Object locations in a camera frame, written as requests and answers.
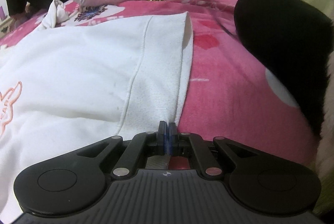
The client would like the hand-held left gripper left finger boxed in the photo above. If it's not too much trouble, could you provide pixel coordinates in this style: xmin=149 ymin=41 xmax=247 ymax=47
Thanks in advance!
xmin=77 ymin=121 xmax=170 ymax=183

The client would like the person's fluffy pale jacket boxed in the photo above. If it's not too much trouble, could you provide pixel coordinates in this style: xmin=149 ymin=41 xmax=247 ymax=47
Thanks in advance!
xmin=314 ymin=49 xmax=334 ymax=177

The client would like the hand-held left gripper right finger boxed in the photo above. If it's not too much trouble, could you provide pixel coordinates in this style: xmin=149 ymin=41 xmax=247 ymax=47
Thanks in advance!
xmin=169 ymin=122 xmax=256 ymax=183

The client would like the pink floral blanket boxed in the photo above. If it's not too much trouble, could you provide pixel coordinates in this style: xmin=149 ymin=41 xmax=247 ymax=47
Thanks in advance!
xmin=0 ymin=0 xmax=324 ymax=180

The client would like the white sweatshirt orange print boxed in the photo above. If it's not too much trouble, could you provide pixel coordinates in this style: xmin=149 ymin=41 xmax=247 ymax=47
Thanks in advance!
xmin=0 ymin=0 xmax=195 ymax=214

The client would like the person's black trouser leg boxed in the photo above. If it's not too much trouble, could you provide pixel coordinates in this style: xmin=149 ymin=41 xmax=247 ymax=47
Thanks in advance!
xmin=233 ymin=0 xmax=334 ymax=137

